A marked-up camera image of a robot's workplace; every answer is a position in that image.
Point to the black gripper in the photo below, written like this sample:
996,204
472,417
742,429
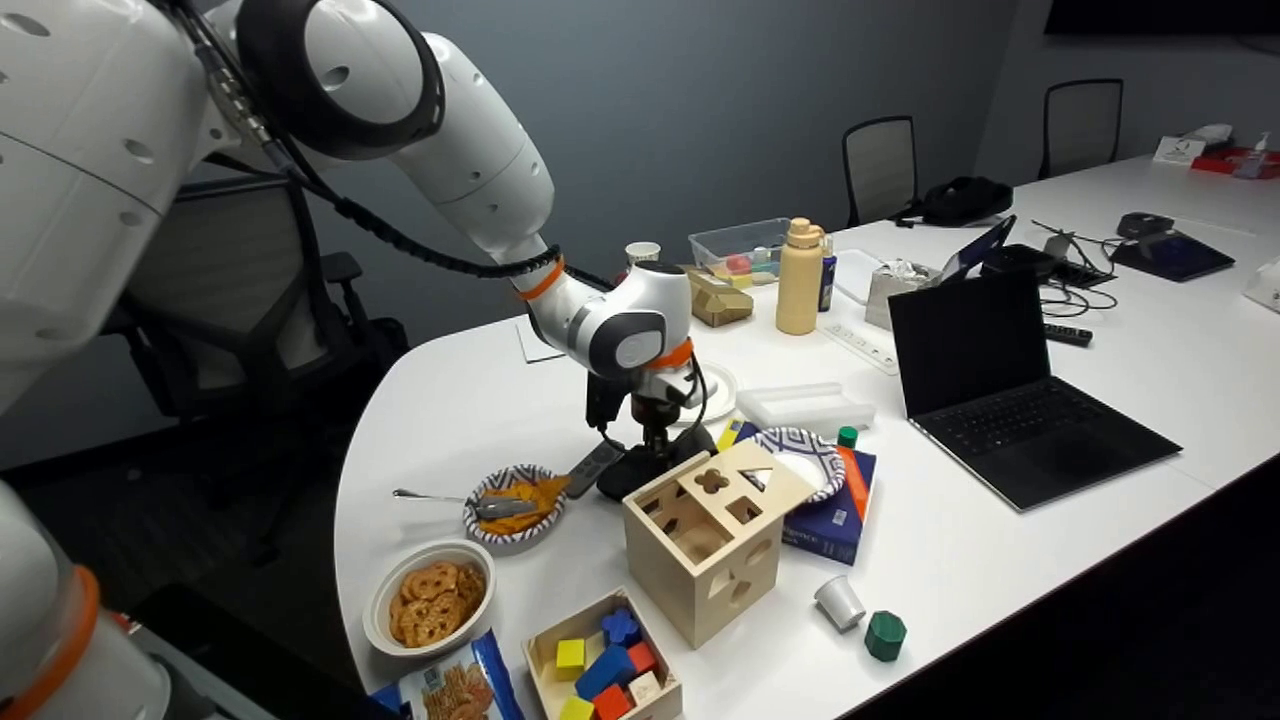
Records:
665,396

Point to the black towel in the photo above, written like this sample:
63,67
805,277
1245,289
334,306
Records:
625,470

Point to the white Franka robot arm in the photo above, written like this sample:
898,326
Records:
465,144

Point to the yellow block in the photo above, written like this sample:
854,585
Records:
728,436

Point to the wooden shape sorter box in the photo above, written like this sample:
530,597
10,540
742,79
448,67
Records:
704,561

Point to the clear plastic box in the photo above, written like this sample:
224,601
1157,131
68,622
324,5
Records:
800,407

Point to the blue patterned paper plate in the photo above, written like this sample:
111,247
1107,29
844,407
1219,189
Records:
805,463

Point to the blue striped bowl of chips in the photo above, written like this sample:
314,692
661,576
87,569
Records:
523,512

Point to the white flat board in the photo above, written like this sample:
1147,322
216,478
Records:
535,345

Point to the small green block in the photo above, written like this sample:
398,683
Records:
844,433

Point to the blue wooden cube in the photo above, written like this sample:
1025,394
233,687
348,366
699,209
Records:
623,629

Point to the small red item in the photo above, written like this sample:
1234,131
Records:
734,264

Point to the tan squeeze bottle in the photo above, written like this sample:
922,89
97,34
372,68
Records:
800,283

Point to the red wooden block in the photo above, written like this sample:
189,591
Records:
643,656

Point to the clear plastic container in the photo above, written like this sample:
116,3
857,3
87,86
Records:
742,239

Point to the metal spoon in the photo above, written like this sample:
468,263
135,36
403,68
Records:
441,496

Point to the yellow wooden cube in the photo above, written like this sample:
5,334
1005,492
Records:
570,654
576,710

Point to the long blue wooden block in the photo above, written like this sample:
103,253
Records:
606,674

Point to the small white cup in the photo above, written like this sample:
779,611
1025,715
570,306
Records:
843,601

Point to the natural wood cube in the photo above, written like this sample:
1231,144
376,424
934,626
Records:
645,691

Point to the orange red wooden cube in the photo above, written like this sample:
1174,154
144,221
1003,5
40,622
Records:
614,701

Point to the wooden tray of blocks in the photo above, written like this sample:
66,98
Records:
547,687

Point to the white square holder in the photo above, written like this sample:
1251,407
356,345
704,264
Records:
890,292

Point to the white bowl of pretzels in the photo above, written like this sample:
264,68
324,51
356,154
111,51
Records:
429,601

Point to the green cylinder block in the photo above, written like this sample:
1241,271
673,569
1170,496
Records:
886,637

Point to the blue snack packet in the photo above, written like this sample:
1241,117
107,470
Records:
460,692

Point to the black laptop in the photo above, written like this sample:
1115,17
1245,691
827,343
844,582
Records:
987,363

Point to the black mesh office chair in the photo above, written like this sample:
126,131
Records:
882,165
264,334
1081,127

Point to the blue tablet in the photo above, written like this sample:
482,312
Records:
980,247

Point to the black bag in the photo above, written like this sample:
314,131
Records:
964,202

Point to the small black remote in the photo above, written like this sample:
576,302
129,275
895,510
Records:
1065,334

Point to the black round device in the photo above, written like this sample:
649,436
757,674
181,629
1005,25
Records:
1147,227

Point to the black flat case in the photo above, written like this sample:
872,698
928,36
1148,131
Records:
1180,259

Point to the small white box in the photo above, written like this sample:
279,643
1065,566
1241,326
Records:
1187,144

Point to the white tissue box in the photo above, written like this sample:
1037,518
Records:
1266,286

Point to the red flat item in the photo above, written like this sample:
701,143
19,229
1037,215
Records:
1234,161

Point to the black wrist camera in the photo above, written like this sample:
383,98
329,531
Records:
606,400

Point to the black wall television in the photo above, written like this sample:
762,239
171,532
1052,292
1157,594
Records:
1162,13

